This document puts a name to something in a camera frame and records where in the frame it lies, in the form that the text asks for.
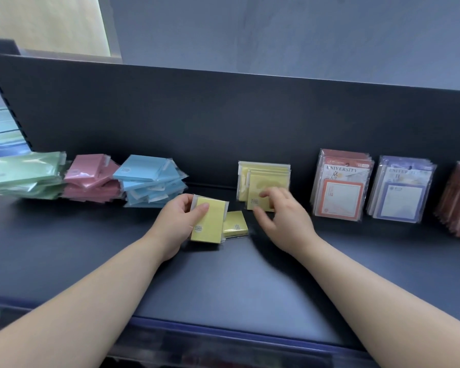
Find person's left hand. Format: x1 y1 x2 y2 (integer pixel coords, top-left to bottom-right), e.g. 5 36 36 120
145 193 210 263

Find person's right hand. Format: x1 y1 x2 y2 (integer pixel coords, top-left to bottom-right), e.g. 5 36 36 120
252 186 320 258

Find yellow sticky note packet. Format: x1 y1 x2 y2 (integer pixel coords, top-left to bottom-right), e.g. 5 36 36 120
222 210 250 239
190 195 230 244

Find person's right forearm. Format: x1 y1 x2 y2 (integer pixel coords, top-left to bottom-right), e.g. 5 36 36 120
290 234 460 368

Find person's left forearm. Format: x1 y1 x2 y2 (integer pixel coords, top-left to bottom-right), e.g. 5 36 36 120
0 234 170 368

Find row of yellow note packs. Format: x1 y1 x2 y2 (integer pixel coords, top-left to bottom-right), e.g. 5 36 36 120
236 160 292 212

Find pile of blue note packs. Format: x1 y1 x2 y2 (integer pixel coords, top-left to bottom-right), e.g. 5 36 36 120
112 154 189 208

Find row of orange-framed memo pads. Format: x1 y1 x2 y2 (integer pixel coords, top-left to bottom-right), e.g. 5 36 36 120
310 148 375 222

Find dark shelf back panel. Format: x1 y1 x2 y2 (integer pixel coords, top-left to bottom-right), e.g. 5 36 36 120
0 53 460 230

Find pile of pink note packs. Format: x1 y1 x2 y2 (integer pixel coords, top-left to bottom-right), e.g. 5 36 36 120
62 153 124 204

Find row of purple memo pads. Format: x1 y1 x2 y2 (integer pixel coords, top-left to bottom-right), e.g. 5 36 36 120
367 155 437 225

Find pile of green note packs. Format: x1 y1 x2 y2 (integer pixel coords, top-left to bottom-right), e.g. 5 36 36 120
0 151 68 200

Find blurred packets on neighbouring shelf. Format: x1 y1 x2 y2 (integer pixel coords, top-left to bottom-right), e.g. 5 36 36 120
0 105 28 158

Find blue shelf edge rail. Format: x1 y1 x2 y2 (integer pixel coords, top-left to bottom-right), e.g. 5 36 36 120
0 294 380 368

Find slotted shelf upright post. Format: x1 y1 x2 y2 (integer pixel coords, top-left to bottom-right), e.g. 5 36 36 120
0 38 32 154

